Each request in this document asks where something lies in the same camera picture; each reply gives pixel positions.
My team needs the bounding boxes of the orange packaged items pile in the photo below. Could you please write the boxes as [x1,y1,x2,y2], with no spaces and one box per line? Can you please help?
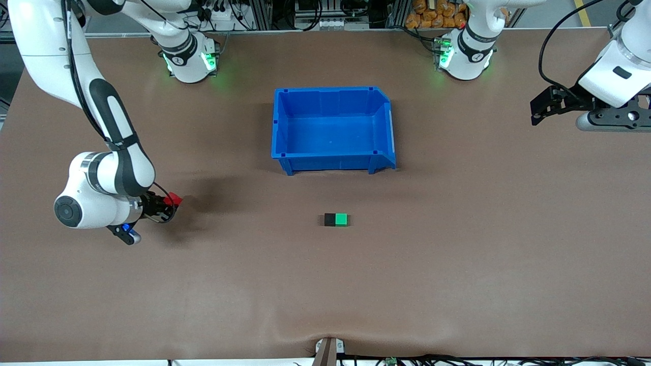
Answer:
[405,0,468,29]

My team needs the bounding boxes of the blue plastic storage bin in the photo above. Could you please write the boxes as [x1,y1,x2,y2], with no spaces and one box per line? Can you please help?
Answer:
[271,86,397,176]

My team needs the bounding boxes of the white power strip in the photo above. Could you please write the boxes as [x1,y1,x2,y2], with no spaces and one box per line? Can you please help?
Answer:
[201,3,244,31]

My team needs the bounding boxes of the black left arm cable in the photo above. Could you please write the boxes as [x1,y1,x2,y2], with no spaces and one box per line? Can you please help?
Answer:
[539,0,611,89]

